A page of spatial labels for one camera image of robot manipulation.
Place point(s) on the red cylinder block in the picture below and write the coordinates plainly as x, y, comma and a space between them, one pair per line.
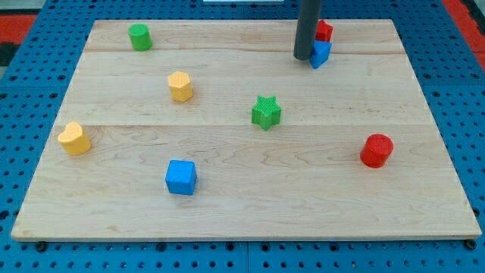
376, 150

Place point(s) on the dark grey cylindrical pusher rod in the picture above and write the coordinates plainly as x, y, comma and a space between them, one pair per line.
309, 14

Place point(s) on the light wooden board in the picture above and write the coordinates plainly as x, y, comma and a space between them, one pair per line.
301, 180

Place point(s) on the blue cube block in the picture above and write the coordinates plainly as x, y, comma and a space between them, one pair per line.
181, 177

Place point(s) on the green cylinder block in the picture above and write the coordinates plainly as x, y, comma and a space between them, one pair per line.
140, 37

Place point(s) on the yellow hexagon block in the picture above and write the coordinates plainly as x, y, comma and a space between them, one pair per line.
180, 86

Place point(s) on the green star block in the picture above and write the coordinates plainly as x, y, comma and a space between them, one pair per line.
266, 112

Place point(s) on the yellow heart block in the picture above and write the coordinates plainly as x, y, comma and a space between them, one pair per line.
74, 140

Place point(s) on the blue triangle block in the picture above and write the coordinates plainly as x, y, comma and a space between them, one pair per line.
320, 53

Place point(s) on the small red block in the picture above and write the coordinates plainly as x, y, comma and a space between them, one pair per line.
324, 31

